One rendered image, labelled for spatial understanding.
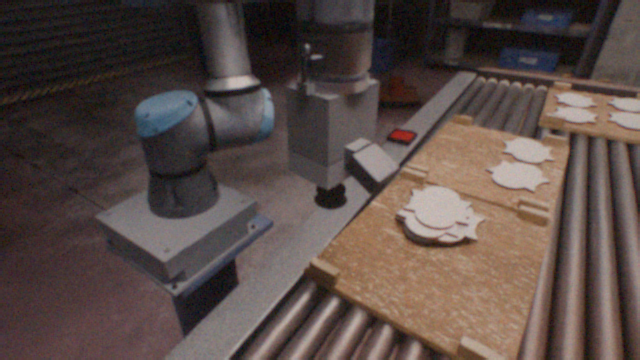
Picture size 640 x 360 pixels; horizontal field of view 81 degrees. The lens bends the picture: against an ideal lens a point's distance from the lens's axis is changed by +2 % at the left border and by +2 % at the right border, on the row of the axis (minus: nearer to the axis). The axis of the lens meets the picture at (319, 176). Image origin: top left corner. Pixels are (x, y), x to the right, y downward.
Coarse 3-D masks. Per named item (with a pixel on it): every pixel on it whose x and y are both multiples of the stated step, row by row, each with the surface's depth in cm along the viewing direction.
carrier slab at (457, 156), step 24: (432, 144) 110; (456, 144) 110; (480, 144) 110; (504, 144) 110; (432, 168) 98; (456, 168) 98; (480, 168) 98; (552, 168) 98; (456, 192) 90; (480, 192) 89; (504, 192) 89; (528, 192) 89; (552, 192) 89; (552, 216) 81
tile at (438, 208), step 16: (416, 192) 81; (432, 192) 81; (448, 192) 81; (416, 208) 76; (432, 208) 76; (448, 208) 76; (464, 208) 76; (432, 224) 72; (448, 224) 72; (464, 224) 73
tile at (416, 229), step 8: (400, 216) 76; (408, 216) 75; (408, 224) 73; (416, 224) 73; (456, 224) 73; (416, 232) 71; (424, 232) 71; (432, 232) 71; (440, 232) 71; (448, 232) 71; (456, 232) 71
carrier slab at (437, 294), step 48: (384, 192) 89; (336, 240) 74; (384, 240) 74; (480, 240) 74; (528, 240) 74; (336, 288) 64; (384, 288) 64; (432, 288) 64; (480, 288) 64; (528, 288) 64; (432, 336) 56; (480, 336) 56
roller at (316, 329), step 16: (480, 96) 150; (464, 112) 138; (320, 304) 64; (336, 304) 63; (320, 320) 60; (336, 320) 62; (304, 336) 58; (320, 336) 59; (288, 352) 56; (304, 352) 56
